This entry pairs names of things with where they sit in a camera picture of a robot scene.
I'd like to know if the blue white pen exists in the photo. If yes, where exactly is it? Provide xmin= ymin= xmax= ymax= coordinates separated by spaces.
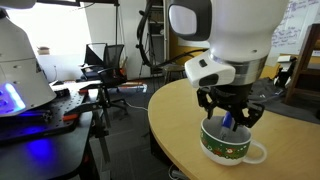
xmin=219 ymin=112 xmax=232 ymax=140

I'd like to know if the black mounting table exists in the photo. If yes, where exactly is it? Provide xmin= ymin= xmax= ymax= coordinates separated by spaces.
xmin=0 ymin=79 xmax=111 ymax=180

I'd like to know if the grey cloth on table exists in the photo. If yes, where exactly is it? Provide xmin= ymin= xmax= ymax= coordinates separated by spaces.
xmin=249 ymin=78 xmax=320 ymax=124

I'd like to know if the white green christmas mug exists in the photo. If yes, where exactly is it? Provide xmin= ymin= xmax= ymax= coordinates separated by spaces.
xmin=200 ymin=116 xmax=267 ymax=166

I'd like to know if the round wooden stool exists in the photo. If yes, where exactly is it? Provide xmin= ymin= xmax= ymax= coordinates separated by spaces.
xmin=163 ymin=64 xmax=185 ymax=84

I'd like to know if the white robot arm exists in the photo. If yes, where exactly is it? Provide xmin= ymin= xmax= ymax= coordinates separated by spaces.
xmin=168 ymin=0 xmax=289 ymax=128

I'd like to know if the white whiteboard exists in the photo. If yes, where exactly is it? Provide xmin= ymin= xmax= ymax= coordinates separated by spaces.
xmin=271 ymin=0 xmax=320 ymax=54

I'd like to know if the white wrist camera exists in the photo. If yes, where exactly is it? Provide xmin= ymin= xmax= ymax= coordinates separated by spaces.
xmin=185 ymin=50 xmax=236 ymax=88

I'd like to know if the orange black clamp front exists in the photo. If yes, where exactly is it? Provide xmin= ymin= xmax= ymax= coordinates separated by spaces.
xmin=62 ymin=102 xmax=100 ymax=121

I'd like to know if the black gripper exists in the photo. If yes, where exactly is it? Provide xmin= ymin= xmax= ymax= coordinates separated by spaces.
xmin=197 ymin=84 xmax=265 ymax=131

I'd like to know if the black office chair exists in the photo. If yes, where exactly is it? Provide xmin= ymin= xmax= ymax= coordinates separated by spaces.
xmin=80 ymin=43 xmax=128 ymax=114

